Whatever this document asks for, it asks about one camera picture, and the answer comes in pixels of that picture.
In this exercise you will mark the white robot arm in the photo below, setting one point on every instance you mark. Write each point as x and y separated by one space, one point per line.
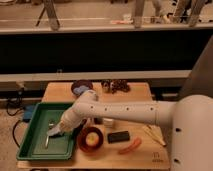
191 119

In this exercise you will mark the green plastic tray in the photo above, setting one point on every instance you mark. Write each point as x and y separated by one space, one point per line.
34 145

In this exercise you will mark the brown grape bunch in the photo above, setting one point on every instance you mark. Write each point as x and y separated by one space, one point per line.
119 85

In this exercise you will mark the blue cloth in bowl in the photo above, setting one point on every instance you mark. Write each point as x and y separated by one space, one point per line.
79 90

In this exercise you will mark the purple bowl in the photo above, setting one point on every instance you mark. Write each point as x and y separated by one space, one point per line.
79 83

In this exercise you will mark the white cup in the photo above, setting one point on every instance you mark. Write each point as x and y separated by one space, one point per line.
109 123

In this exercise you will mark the black rectangular sponge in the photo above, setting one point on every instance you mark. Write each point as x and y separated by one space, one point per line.
118 136

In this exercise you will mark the yellow apple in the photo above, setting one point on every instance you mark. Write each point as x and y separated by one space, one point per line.
92 139

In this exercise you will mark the dark red bowl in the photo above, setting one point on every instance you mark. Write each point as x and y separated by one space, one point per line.
81 139

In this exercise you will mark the orange carrot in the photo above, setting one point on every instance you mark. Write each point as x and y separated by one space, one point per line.
135 144

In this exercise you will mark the yellow corn husk toy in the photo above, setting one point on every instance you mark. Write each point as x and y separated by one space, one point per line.
154 134

